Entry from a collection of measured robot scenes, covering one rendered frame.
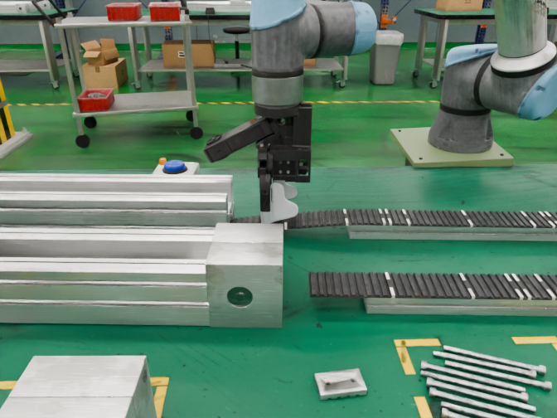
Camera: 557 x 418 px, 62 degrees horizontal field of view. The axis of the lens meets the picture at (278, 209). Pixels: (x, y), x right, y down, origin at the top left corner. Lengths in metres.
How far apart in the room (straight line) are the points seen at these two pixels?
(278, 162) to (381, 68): 4.98
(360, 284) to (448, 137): 0.64
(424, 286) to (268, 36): 0.39
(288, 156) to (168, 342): 0.31
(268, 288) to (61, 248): 0.29
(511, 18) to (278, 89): 0.50
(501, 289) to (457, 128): 0.57
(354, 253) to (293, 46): 0.32
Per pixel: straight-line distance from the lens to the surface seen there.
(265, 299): 0.57
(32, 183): 0.89
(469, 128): 1.17
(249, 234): 0.60
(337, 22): 0.70
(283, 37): 0.66
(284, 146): 0.71
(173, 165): 0.89
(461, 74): 1.14
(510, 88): 1.05
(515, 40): 1.02
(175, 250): 0.63
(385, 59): 5.65
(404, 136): 1.25
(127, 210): 0.77
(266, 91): 0.67
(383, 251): 0.76
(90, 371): 0.45
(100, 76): 5.70
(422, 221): 0.79
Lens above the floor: 1.18
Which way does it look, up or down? 27 degrees down
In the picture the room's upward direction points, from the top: straight up
